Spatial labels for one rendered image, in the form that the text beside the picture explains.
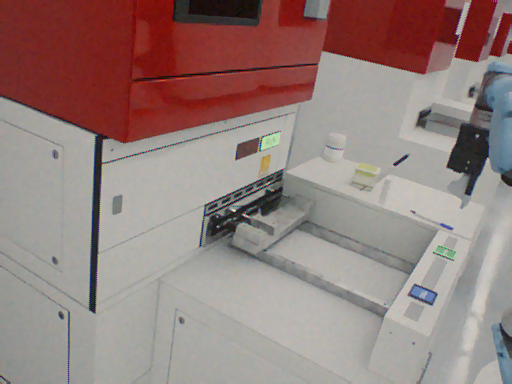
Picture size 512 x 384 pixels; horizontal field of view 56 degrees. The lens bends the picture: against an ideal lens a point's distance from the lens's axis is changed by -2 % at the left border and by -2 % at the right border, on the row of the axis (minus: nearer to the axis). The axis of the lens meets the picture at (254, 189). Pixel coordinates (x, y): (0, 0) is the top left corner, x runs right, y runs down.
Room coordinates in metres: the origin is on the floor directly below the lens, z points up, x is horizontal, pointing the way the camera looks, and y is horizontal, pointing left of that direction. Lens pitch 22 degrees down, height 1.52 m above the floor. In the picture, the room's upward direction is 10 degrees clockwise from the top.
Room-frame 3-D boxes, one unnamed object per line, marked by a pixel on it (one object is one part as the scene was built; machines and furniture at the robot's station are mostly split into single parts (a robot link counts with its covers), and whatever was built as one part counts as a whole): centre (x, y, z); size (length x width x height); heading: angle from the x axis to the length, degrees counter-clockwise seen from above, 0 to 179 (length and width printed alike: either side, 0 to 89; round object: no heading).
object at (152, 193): (1.20, 0.11, 1.02); 0.82 x 0.03 x 0.40; 152
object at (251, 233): (1.20, -0.01, 0.89); 0.08 x 0.03 x 0.03; 62
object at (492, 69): (1.16, -0.52, 1.41); 0.09 x 0.08 x 0.11; 166
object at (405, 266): (1.37, -0.30, 0.84); 0.50 x 0.02 x 0.03; 62
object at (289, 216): (1.34, -0.08, 0.87); 0.36 x 0.08 x 0.03; 152
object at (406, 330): (1.04, -0.47, 0.89); 0.55 x 0.09 x 0.14; 152
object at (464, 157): (1.16, -0.51, 1.25); 0.09 x 0.08 x 0.12; 62
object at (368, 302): (1.13, -0.18, 0.84); 0.50 x 0.02 x 0.03; 62
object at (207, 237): (1.35, 0.01, 0.89); 0.44 x 0.02 x 0.10; 152
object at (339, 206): (1.57, -0.45, 0.89); 0.62 x 0.35 x 0.14; 62
